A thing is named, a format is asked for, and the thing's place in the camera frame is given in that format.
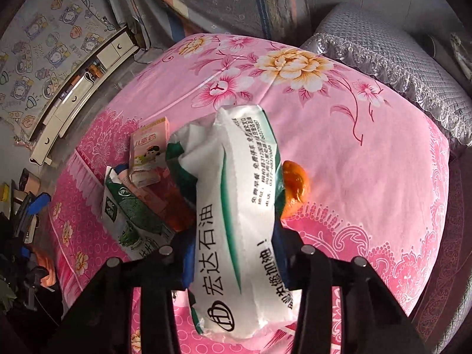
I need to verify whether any green white milk carton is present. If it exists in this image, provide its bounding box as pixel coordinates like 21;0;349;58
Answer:
101;166;175;260

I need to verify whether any white green tissue pack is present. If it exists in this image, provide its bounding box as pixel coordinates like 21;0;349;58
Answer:
165;105;300;343

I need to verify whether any pink child cream box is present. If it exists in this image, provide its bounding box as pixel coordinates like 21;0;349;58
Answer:
129;117;170;188

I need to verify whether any pink floral table cloth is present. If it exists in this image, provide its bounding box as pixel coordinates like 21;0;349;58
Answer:
47;33;451;354

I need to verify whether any white tv cabinet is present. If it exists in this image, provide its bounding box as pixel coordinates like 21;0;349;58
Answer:
29;27;138;166

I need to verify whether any grey bolster cushion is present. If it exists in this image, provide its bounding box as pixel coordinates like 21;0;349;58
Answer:
422;35;463;80

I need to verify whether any grey quilted corner sofa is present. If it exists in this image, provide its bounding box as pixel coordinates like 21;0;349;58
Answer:
300;1;472;148

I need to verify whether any striped sheet covered wardrobe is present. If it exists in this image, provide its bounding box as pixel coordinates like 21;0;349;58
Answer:
107;0;313;49

